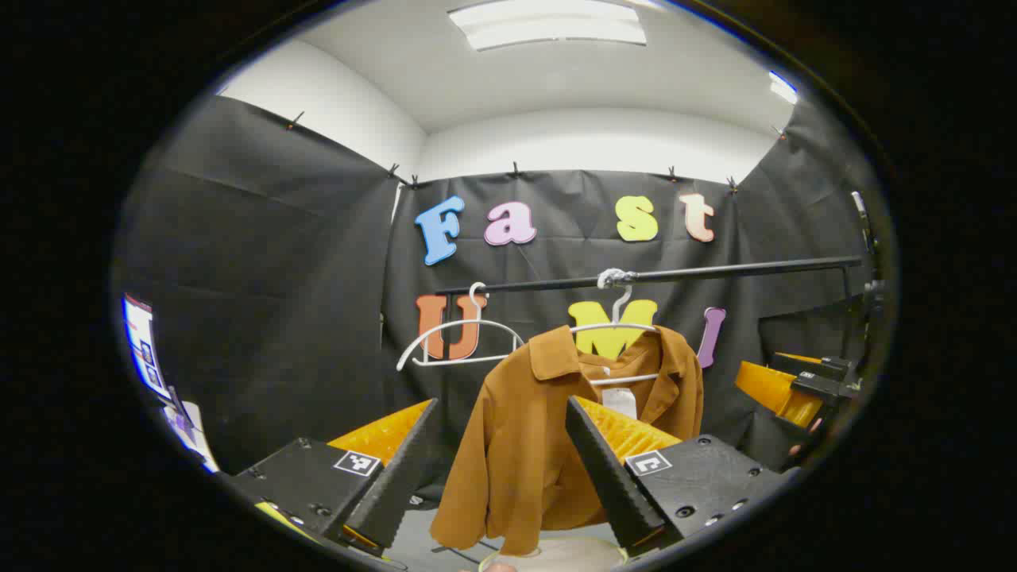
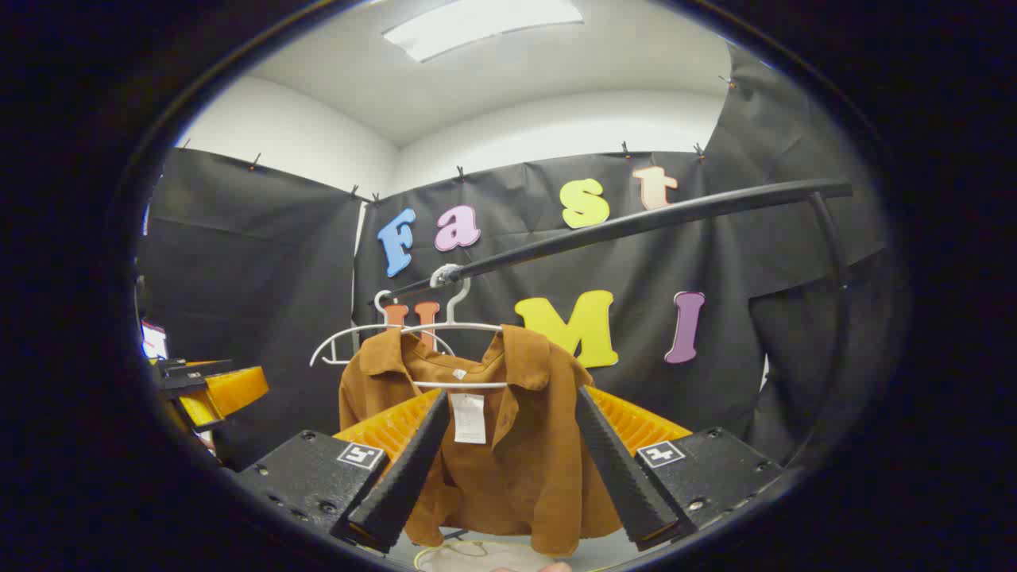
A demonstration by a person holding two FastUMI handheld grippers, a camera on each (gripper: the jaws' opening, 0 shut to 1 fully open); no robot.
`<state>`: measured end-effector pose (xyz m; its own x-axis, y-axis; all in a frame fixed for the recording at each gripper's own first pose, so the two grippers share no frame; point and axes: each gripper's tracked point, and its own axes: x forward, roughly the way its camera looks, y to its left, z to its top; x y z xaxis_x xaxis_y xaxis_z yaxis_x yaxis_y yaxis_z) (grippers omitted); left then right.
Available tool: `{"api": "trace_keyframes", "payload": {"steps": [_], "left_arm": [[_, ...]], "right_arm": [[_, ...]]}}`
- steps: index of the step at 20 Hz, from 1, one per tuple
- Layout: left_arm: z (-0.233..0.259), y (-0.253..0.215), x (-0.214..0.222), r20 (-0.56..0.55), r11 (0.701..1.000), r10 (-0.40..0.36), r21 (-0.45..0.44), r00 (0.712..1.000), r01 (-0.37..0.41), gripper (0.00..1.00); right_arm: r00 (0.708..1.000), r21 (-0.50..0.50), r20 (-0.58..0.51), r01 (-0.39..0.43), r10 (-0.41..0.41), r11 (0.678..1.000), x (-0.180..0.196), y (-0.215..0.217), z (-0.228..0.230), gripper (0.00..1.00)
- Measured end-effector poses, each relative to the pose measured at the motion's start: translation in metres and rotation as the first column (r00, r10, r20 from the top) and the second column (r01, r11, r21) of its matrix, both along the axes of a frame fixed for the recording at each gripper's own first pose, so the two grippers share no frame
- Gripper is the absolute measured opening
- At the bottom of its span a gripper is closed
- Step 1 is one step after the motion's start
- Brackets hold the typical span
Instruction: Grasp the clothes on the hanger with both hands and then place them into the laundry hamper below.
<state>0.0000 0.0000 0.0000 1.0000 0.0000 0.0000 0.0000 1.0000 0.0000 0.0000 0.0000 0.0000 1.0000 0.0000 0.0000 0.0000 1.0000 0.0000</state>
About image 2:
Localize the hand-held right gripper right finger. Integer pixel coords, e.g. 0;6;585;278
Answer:
574;385;789;552

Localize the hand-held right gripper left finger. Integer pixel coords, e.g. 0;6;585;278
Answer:
230;388;452;555

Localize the brown button-up shirt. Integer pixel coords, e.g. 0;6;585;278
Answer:
338;324;625;558

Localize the white plastic clothes hanger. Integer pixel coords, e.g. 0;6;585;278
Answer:
400;265;513;391
309;289;457;369

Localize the black backdrop cloth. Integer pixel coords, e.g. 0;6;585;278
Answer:
137;44;891;471

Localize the black clothes rack rail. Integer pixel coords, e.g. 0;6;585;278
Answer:
388;179;856;471

